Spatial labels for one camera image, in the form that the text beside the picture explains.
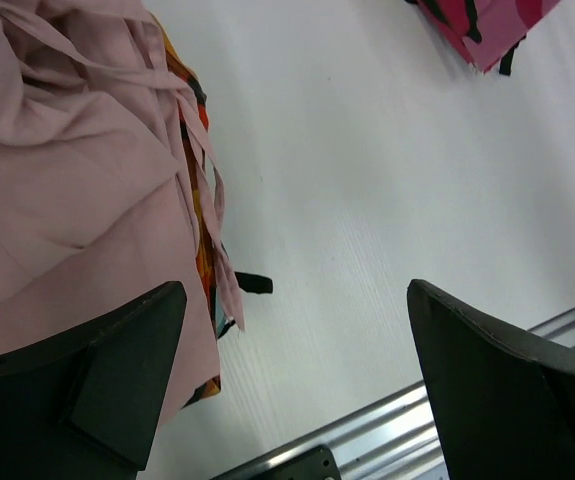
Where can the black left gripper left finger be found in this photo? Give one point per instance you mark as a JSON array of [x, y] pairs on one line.
[[85, 403]]

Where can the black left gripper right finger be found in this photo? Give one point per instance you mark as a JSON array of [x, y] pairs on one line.
[[502, 398]]

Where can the light pink trousers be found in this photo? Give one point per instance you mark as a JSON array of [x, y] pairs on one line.
[[96, 204]]

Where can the orange camouflage trousers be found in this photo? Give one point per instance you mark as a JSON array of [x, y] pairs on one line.
[[205, 259]]

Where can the black trousers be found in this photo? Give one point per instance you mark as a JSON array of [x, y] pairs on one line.
[[254, 283]]

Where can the pink camouflage trousers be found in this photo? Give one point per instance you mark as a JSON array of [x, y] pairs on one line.
[[485, 33]]

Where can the front aluminium rail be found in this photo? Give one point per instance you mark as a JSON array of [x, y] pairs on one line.
[[392, 438]]

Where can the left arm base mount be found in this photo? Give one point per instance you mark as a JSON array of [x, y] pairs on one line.
[[316, 463]]

